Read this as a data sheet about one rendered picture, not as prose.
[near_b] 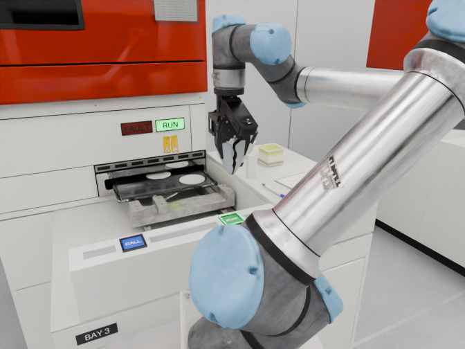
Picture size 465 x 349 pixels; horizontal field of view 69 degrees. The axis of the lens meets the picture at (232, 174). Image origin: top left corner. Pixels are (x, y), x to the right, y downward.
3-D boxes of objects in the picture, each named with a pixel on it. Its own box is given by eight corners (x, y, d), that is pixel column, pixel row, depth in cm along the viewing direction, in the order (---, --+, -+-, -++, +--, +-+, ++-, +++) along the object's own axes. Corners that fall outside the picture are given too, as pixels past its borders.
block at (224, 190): (217, 192, 127) (217, 185, 126) (225, 190, 128) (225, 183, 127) (226, 200, 120) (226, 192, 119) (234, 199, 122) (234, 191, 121)
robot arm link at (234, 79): (251, 69, 76) (218, 70, 73) (250, 90, 78) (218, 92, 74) (236, 67, 82) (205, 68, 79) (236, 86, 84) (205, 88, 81)
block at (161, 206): (153, 204, 117) (152, 197, 116) (162, 203, 119) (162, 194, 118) (158, 215, 111) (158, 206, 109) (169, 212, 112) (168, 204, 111)
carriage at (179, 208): (128, 217, 115) (126, 210, 114) (225, 197, 130) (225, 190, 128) (132, 228, 108) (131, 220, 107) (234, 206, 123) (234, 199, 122)
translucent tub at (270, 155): (257, 162, 133) (257, 145, 131) (272, 159, 136) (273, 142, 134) (267, 167, 127) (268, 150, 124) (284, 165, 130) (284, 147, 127)
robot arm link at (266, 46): (306, 53, 70) (268, 52, 78) (281, 11, 62) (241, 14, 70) (288, 84, 69) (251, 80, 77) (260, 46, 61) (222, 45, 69)
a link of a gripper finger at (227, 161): (223, 168, 90) (223, 134, 86) (234, 176, 85) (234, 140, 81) (213, 170, 88) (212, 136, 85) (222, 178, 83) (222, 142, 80)
